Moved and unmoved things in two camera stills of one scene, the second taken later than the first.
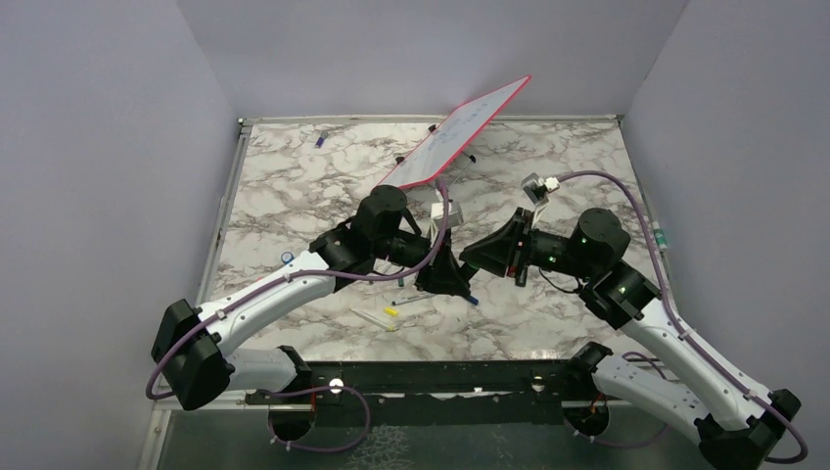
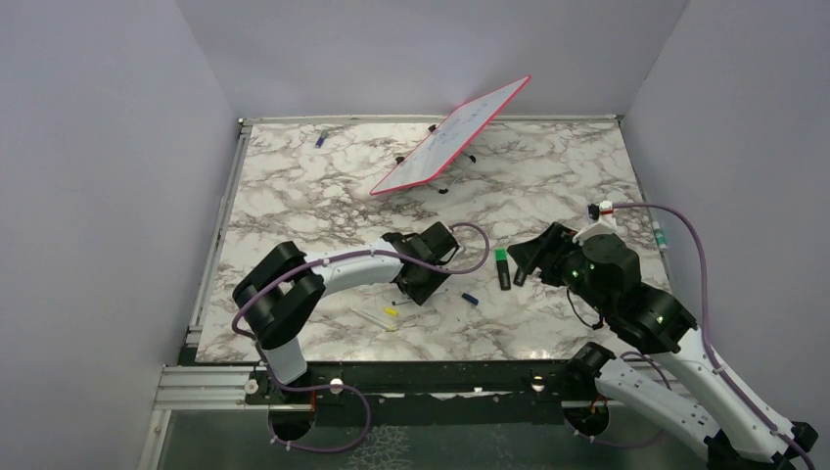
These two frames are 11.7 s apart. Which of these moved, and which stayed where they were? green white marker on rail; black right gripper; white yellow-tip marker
Moved: black right gripper
Stayed: white yellow-tip marker; green white marker on rail
